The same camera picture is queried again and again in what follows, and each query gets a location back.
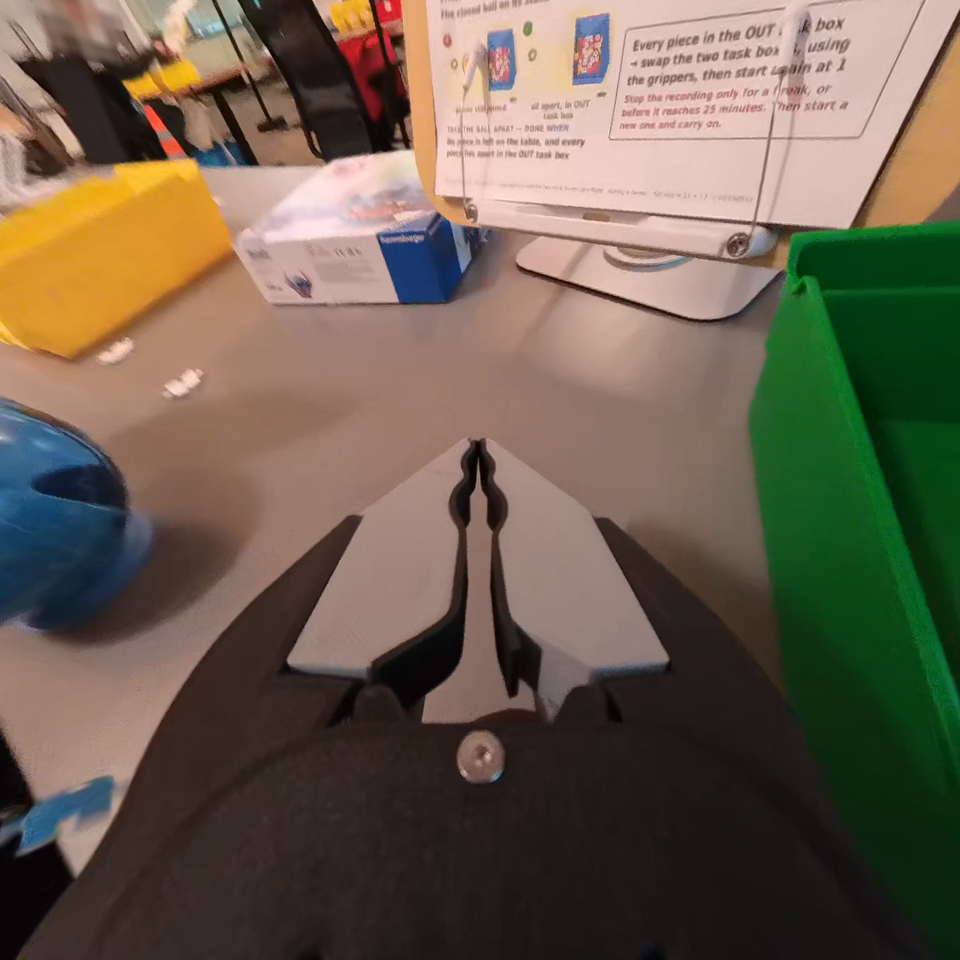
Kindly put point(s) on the cartoon puzzle box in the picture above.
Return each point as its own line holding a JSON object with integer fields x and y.
{"x": 337, "y": 255}

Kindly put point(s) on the blue puzzle ball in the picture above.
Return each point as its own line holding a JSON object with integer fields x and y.
{"x": 52, "y": 555}

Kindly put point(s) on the white tablet stand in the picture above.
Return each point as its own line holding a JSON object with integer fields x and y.
{"x": 660, "y": 289}

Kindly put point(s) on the printed instruction sheet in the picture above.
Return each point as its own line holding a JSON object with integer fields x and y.
{"x": 600, "y": 187}

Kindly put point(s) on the instruction sheet on stand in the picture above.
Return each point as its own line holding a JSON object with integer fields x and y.
{"x": 922, "y": 165}

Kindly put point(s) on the blue puzzle piece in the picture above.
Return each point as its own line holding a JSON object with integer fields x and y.
{"x": 67, "y": 810}

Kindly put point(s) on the white puzzle piece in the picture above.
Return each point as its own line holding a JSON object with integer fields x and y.
{"x": 116, "y": 351}
{"x": 182, "y": 382}

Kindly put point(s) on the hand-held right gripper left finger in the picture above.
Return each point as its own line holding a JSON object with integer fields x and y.
{"x": 382, "y": 592}

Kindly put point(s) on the yellow plastic bin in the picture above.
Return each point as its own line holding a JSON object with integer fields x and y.
{"x": 97, "y": 262}

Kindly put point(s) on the background table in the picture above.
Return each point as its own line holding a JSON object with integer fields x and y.
{"x": 217, "y": 82}

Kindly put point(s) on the black office chair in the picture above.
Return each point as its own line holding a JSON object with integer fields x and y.
{"x": 315, "y": 82}

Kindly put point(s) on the green plastic bin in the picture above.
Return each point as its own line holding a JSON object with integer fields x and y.
{"x": 825, "y": 525}

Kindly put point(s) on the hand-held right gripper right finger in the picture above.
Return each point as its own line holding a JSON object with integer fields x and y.
{"x": 570, "y": 592}

